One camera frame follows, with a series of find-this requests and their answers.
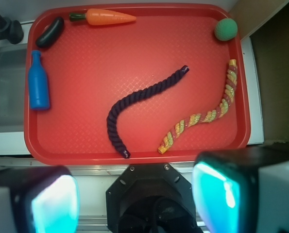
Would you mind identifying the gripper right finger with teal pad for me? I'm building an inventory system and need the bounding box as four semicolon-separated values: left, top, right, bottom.
191;145;289;233

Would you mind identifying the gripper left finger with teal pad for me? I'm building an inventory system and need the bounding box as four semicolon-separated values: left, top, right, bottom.
0;166;80;233

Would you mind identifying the multicolored twisted rope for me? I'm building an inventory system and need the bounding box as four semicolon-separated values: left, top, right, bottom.
157;59;238;154

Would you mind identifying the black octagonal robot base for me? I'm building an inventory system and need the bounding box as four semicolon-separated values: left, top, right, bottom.
105;164;202;233

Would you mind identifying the blue toy bottle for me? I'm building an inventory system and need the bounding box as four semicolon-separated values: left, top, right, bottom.
28;50;50;111

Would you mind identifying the steel sink basin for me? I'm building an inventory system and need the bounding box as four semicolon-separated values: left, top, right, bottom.
0;45;27;133

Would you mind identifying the red plastic tray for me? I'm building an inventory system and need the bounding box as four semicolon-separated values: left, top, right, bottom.
24;3;251;165

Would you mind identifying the black toy eggplant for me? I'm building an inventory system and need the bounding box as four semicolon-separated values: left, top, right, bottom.
35;17;64;48

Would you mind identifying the green textured ball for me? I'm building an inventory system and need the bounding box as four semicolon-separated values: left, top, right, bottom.
214;18;238;41

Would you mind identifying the orange toy carrot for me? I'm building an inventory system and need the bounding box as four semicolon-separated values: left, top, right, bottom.
69;8;136;26

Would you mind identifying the dark purple twisted rope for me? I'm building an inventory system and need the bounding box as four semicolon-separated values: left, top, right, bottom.
106;65;190;159

